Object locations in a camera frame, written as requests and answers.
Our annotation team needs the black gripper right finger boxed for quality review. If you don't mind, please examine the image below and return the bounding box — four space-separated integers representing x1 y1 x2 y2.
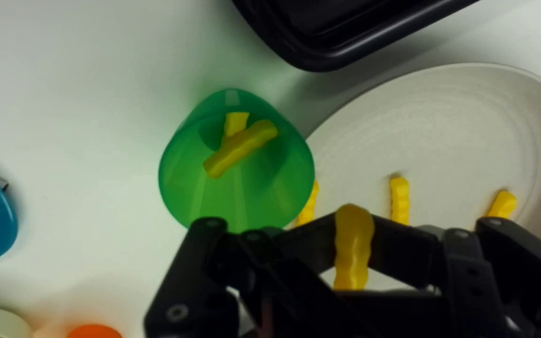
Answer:
369 213 541 338

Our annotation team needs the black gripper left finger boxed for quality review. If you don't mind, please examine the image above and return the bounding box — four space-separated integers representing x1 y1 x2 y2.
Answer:
142 211 347 338

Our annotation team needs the yellow crinkle toy fry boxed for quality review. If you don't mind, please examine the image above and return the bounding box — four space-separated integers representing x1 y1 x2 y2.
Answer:
200 119 279 179
386 175 411 228
482 186 520 222
221 111 251 139
332 203 377 293
294 181 322 230

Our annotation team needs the green plastic cup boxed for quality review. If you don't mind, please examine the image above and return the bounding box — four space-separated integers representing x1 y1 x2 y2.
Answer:
155 87 317 235

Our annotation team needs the orange plastic cup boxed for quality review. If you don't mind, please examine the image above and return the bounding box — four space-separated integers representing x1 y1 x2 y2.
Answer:
65 322 125 338

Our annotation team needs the cream round plate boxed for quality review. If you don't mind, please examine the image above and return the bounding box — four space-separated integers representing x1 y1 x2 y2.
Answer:
294 62 541 297

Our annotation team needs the black plastic tray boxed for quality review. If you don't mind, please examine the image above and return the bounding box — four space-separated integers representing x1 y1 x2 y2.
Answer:
230 0 480 74

